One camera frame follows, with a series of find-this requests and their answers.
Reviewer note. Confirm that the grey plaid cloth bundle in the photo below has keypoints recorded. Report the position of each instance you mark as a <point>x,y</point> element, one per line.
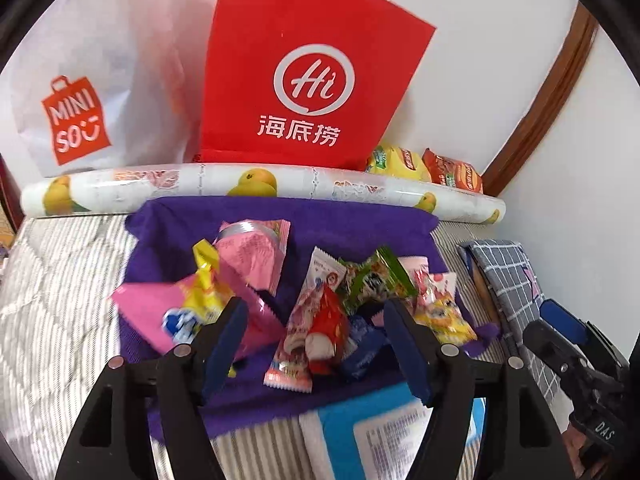
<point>505,285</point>

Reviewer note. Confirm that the pink jelly cup packet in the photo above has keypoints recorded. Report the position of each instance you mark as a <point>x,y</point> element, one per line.
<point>250,260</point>

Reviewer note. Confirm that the long strawberry snack packet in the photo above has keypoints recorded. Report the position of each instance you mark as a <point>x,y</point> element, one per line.
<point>292,355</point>

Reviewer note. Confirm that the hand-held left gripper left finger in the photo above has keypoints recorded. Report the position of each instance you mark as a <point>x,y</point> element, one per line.
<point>225,345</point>

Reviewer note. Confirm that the small red snack packet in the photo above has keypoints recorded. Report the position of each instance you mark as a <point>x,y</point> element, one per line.
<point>330,320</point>

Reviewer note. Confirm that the fruit print paper roll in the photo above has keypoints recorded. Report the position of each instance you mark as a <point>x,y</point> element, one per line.
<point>200,185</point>

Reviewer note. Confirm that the white plastic shopping bag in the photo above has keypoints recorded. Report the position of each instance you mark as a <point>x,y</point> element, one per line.
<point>125,60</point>

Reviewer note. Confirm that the small blue snack packet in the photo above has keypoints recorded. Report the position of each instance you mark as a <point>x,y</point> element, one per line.
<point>364,352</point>

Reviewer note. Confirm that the white lychee snack packet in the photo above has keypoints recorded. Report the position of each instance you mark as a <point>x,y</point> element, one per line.
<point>435,287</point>

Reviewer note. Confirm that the small pink snack packet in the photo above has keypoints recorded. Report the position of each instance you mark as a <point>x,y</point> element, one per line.
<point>415,266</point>

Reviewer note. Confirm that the green snack packet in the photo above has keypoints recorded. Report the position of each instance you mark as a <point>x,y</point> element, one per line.
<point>375,280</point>

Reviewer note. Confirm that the blue tissue box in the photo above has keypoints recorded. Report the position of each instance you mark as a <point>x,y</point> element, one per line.
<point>350,435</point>

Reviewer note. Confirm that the orange snack packet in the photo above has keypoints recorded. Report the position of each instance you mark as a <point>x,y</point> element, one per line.
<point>455,172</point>

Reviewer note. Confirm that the red paper shopping bag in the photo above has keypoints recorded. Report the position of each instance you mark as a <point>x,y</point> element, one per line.
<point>310,35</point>

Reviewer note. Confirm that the brown wooden door frame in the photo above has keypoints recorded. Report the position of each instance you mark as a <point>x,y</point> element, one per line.
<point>555,100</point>

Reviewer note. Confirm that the small yellow snack packet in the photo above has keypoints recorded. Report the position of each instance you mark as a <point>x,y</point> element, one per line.
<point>452,322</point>

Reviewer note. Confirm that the person's right hand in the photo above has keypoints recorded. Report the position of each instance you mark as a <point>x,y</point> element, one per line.
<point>577,437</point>

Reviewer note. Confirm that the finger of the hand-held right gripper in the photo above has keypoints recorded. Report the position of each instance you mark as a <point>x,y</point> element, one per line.
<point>560,316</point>
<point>545,345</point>

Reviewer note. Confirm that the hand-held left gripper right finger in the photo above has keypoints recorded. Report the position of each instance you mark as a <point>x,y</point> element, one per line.
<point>405,350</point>

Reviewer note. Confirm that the purple cloth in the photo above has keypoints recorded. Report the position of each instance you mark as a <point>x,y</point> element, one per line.
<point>325,225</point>

